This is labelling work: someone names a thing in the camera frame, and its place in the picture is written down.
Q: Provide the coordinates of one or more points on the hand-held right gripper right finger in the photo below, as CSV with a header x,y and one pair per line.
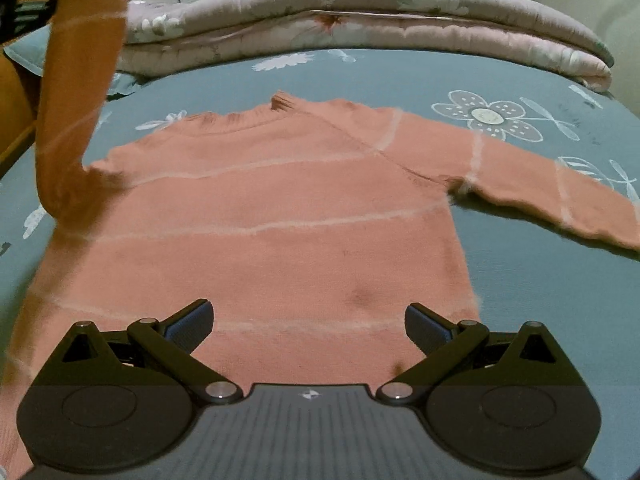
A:
x,y
425,330

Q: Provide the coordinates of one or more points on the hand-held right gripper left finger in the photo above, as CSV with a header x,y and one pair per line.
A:
x,y
192,327

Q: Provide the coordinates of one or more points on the pink striped knit sweater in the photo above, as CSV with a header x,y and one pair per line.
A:
x,y
275,240

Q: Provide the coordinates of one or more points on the teal pillow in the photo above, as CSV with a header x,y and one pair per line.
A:
x,y
25,52

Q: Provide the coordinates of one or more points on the wooden headboard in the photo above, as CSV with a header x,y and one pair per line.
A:
x,y
15,110

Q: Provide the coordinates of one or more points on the folded pink floral quilt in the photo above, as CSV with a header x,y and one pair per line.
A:
x,y
375,25

